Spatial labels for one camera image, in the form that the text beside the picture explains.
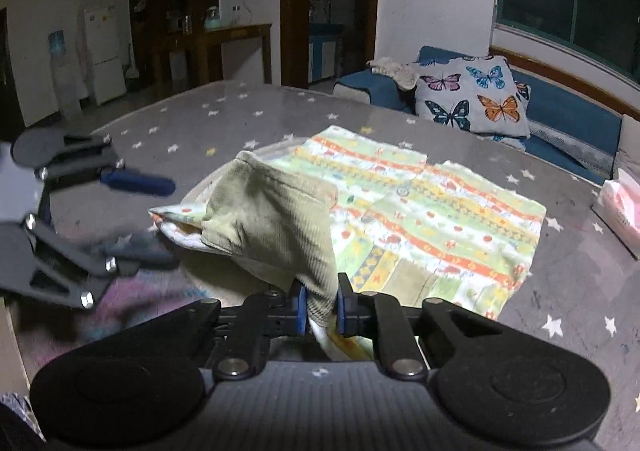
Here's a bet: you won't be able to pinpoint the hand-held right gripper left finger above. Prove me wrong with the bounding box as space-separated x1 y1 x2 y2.
135 282 308 381

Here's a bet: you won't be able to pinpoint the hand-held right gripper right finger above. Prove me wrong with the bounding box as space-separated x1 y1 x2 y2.
336 272 517 379

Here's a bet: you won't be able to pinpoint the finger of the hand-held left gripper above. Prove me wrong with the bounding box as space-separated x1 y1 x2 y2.
24 215 182 310
35 133 177 196

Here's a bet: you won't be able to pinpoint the patterned green orange pants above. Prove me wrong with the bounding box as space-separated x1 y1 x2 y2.
149 125 547 362

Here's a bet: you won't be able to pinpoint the water dispenser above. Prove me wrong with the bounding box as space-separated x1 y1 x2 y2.
47 30 81 119

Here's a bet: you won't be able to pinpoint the white fridge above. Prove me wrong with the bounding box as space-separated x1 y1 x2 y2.
82 5 127 106

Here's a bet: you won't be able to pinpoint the dark wooden shelf cabinet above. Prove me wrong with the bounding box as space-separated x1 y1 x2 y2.
127 0 221 86

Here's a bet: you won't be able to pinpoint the wooden side table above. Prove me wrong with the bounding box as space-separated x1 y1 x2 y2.
150 23 273 86

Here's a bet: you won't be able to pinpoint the blue and white cabinet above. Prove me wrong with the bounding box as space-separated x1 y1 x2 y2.
309 23 346 84

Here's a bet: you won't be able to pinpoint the grey star-print table cover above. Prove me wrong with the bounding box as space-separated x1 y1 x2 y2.
0 81 640 451

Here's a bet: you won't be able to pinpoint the beige cloth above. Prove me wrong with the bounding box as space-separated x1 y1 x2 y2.
367 57 421 90

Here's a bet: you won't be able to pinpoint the butterfly print pillow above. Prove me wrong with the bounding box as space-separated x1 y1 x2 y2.
413 55 532 139

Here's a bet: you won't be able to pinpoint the blue sofa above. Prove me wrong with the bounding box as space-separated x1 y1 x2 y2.
332 46 640 184

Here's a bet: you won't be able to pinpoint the pink tissue pack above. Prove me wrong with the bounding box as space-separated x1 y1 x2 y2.
592 168 640 259

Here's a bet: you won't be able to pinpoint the grey pillow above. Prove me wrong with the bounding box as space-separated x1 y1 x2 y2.
614 113 640 182

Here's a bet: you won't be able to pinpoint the wooden door frame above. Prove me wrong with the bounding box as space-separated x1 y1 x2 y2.
280 0 381 92

